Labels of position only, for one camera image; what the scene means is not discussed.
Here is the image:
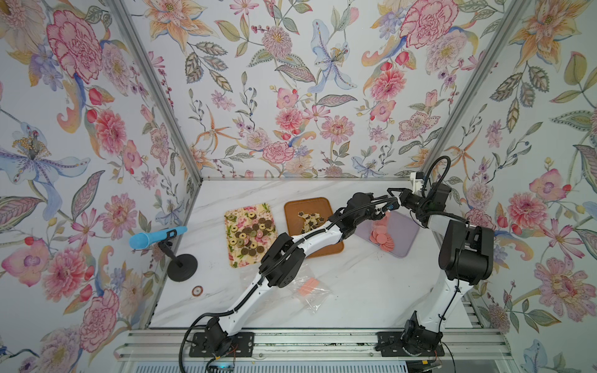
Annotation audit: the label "floral yellow tray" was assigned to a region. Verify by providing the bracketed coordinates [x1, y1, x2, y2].
[223, 203, 283, 269]

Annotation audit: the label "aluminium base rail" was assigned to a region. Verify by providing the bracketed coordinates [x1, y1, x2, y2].
[115, 329, 513, 362]

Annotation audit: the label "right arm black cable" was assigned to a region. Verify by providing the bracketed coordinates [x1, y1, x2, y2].
[419, 155, 467, 222]

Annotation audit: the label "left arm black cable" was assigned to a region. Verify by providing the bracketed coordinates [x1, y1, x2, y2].
[178, 195, 397, 373]

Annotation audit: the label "ziploc bag pink cookies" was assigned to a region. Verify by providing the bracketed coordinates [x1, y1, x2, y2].
[376, 211, 391, 233]

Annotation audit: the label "lilac plastic tray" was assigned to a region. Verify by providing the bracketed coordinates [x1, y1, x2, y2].
[356, 211, 420, 258]

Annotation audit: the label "black microphone stand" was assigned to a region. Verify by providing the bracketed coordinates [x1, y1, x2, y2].
[157, 226, 198, 282]

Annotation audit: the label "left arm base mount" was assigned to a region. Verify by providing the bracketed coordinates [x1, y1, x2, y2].
[188, 317, 255, 358]

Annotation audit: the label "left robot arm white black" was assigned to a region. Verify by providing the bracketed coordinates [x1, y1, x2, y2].
[205, 193, 400, 355]

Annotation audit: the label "ziploc bag beige cookies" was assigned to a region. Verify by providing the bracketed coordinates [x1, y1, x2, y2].
[292, 276, 331, 313]

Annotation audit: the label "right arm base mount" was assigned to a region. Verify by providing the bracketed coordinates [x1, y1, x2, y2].
[375, 311, 445, 357]

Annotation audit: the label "poured star cookies pile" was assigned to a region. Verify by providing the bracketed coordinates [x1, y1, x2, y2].
[298, 211, 326, 234]

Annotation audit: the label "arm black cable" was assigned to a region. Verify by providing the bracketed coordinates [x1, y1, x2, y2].
[419, 155, 467, 222]
[178, 195, 397, 373]

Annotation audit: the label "brown wooden tray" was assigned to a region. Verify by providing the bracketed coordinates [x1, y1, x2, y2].
[284, 197, 334, 236]

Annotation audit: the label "stray cookie near microphone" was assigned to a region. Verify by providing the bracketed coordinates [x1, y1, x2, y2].
[191, 285, 204, 297]

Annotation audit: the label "poured pink cookies pile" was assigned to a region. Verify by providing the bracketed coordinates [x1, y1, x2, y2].
[369, 221, 395, 253]

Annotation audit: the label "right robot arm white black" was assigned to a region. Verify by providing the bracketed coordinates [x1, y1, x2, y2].
[388, 183, 494, 335]

